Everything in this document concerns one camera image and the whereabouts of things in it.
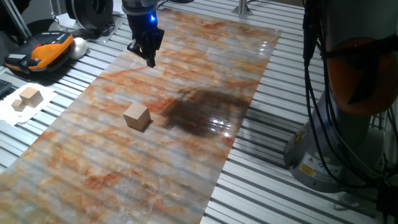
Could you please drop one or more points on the small wooden cube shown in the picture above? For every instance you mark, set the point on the small wooden cube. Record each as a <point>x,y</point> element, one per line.
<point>18,105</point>

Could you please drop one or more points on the aluminium frame bar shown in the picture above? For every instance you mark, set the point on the aluminium frame bar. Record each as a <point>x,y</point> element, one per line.
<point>15,18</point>

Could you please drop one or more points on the silver and orange robot arm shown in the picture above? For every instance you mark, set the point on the silver and orange robot arm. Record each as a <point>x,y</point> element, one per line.
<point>348,140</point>

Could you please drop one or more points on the marble patterned glossy mat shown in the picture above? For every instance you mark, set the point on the marble patterned glossy mat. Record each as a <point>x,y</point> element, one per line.
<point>186,171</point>

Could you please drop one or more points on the orange and black teach pendant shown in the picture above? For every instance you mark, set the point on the orange and black teach pendant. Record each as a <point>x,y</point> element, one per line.
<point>46,51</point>

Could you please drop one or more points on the wooden cube block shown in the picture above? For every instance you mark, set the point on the wooden cube block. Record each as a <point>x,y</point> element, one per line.
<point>136,116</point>

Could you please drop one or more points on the metal post foot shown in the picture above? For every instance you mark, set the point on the metal post foot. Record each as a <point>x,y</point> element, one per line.
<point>242,7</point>

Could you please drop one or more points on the large wooden cube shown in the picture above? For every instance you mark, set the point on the large wooden cube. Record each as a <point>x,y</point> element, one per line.
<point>31,97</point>

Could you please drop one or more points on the black round device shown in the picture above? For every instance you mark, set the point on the black round device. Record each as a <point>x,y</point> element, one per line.
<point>90,14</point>

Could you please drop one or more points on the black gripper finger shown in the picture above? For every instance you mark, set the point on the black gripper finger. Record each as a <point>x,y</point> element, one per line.
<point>158,40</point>
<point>141,51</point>

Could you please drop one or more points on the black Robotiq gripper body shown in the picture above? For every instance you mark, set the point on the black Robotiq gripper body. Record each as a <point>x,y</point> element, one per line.
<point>143,29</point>

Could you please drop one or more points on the white paper towel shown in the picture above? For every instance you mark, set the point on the white paper towel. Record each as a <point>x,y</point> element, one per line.
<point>18,119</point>

